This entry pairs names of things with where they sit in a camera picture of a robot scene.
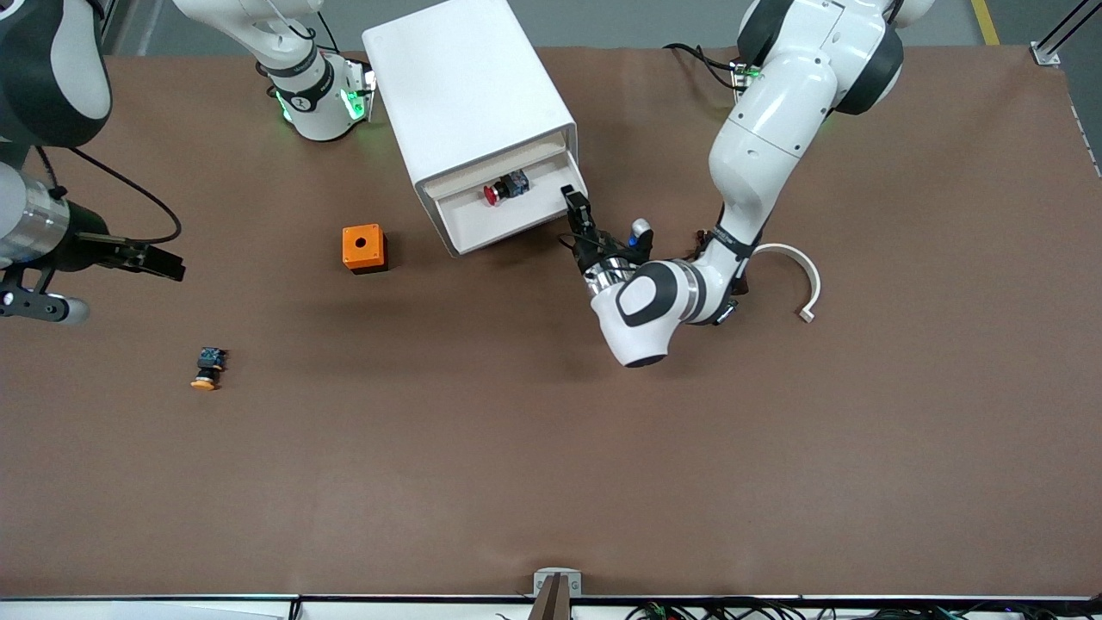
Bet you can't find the white cabinet drawer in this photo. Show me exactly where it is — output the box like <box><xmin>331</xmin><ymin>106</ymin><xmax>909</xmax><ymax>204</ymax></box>
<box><xmin>428</xmin><ymin>145</ymin><xmax>590</xmax><ymax>257</ymax></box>

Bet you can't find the red mushroom push button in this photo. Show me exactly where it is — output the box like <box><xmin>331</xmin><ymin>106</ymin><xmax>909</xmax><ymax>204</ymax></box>
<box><xmin>483</xmin><ymin>170</ymin><xmax>529</xmax><ymax>206</ymax></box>

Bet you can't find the yellow mushroom push button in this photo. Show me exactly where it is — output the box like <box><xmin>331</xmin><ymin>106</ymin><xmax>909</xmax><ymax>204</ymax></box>
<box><xmin>189</xmin><ymin>346</ymin><xmax>229</xmax><ymax>392</ymax></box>

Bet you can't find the white drawer cabinet housing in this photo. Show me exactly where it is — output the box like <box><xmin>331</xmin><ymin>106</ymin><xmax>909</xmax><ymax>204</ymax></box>
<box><xmin>362</xmin><ymin>0</ymin><xmax>578</xmax><ymax>203</ymax></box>

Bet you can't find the black camera cable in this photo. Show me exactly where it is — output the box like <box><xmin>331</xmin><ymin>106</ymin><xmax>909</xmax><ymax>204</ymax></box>
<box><xmin>33</xmin><ymin>145</ymin><xmax>183</xmax><ymax>248</ymax></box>

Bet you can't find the black base cable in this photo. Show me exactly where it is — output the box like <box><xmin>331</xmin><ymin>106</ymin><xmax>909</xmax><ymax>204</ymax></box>
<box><xmin>663</xmin><ymin>41</ymin><xmax>750</xmax><ymax>91</ymax></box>
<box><xmin>280</xmin><ymin>9</ymin><xmax>341</xmax><ymax>54</ymax></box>

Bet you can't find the orange button enclosure box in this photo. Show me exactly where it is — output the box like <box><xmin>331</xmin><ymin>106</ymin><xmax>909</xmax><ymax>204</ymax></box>
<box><xmin>342</xmin><ymin>224</ymin><xmax>389</xmax><ymax>276</ymax></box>

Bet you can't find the white curved plastic bracket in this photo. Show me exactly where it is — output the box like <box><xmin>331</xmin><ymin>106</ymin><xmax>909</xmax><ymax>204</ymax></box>
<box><xmin>747</xmin><ymin>243</ymin><xmax>823</xmax><ymax>325</ymax></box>

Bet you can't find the aluminium frame profile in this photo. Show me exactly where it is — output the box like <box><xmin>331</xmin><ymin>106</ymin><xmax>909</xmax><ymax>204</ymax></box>
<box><xmin>1031</xmin><ymin>0</ymin><xmax>1102</xmax><ymax>68</ymax></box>
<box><xmin>86</xmin><ymin>0</ymin><xmax>119</xmax><ymax>57</ymax></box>

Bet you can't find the grey camera stand bracket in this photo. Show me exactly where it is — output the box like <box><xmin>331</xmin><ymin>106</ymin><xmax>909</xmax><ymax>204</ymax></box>
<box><xmin>532</xmin><ymin>567</ymin><xmax>584</xmax><ymax>620</ymax></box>

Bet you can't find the black cable bundle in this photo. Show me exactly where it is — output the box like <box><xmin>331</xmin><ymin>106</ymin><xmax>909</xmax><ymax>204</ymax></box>
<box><xmin>624</xmin><ymin>598</ymin><xmax>1102</xmax><ymax>620</ymax></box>

